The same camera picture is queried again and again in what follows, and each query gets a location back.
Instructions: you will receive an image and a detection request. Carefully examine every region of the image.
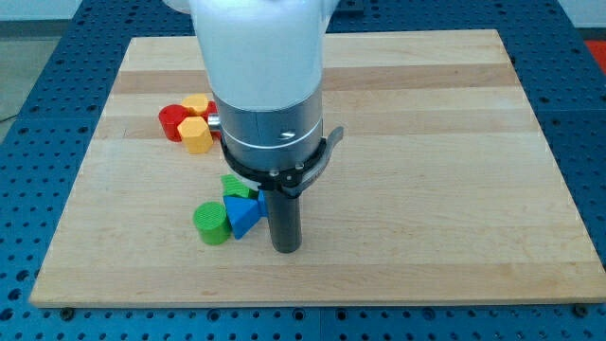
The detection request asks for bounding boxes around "blue block behind rod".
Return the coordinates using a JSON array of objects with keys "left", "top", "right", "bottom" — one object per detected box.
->
[{"left": 257, "top": 190, "right": 268, "bottom": 217}]

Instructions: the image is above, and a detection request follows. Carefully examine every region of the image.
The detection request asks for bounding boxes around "yellow hexagonal block front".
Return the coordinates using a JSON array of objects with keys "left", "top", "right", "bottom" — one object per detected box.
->
[{"left": 177, "top": 117, "right": 213, "bottom": 154}]

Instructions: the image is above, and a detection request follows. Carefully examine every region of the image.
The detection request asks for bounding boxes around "blue triangular prism block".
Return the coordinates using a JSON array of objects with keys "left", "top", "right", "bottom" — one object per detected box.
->
[{"left": 223, "top": 196, "right": 261, "bottom": 240}]

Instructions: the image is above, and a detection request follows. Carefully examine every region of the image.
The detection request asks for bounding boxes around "light wooden board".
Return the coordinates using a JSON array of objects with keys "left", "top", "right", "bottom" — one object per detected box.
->
[{"left": 30, "top": 29, "right": 605, "bottom": 308}]

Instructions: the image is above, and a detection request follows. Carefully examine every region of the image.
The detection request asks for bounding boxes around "red cylinder block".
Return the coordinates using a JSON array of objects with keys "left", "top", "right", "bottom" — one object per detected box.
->
[{"left": 158, "top": 104, "right": 188, "bottom": 142}]

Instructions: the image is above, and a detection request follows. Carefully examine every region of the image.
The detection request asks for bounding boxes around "yellow hexagonal block rear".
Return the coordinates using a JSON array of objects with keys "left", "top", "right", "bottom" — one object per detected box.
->
[{"left": 181, "top": 93, "right": 209, "bottom": 117}]

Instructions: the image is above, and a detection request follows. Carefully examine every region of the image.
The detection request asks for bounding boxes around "yellow hexagonal block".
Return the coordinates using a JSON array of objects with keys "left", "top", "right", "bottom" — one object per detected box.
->
[
  {"left": 177, "top": 117, "right": 213, "bottom": 154},
  {"left": 181, "top": 93, "right": 209, "bottom": 117}
]

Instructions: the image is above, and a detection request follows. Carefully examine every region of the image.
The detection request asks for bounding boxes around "black clamp ring with lever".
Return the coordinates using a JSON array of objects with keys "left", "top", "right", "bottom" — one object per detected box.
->
[{"left": 218, "top": 125, "right": 345, "bottom": 199}]

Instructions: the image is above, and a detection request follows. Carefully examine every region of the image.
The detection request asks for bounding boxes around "green block behind blue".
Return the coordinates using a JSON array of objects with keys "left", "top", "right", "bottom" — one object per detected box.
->
[{"left": 221, "top": 174, "right": 258, "bottom": 200}]

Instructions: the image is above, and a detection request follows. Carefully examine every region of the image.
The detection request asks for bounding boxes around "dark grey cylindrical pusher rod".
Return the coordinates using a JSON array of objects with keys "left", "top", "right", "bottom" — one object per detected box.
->
[{"left": 264, "top": 190, "right": 302, "bottom": 254}]

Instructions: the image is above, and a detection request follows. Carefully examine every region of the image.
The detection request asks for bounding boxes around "red block rear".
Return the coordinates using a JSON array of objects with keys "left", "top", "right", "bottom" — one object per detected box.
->
[{"left": 202, "top": 100, "right": 222, "bottom": 140}]

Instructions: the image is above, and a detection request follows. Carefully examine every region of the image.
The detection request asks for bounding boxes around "green cylinder block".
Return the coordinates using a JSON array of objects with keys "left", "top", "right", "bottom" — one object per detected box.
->
[{"left": 192, "top": 202, "right": 231, "bottom": 245}]

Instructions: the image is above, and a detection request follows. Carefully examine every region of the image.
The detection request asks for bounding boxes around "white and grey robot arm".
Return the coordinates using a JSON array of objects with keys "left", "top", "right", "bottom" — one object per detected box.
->
[{"left": 165, "top": 0, "right": 338, "bottom": 171}]

